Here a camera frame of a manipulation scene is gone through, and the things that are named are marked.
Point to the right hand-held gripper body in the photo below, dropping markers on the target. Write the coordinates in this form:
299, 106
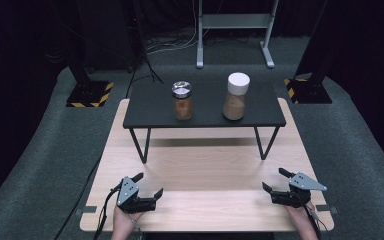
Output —
303, 182

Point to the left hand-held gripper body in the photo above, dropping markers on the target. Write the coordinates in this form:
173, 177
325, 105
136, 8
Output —
128, 193

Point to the metal-lid glass spice jar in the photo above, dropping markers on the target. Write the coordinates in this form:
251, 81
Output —
182, 103

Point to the white-lid glass spice jar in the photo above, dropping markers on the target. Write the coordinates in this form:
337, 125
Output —
235, 100

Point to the person's left hand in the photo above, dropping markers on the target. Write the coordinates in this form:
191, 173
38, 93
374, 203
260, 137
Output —
123, 225

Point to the person's right hand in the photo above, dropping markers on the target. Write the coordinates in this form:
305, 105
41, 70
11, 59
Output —
298, 218

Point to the grey tape strip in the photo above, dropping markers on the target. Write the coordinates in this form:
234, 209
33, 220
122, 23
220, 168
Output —
328, 209
88, 209

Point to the black stand with hazard-striped base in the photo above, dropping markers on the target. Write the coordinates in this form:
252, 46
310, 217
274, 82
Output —
88, 95
310, 91

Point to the black tripod legs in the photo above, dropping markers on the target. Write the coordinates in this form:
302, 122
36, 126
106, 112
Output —
148, 63

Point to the grey metal stand frame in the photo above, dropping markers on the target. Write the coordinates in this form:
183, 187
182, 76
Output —
235, 20

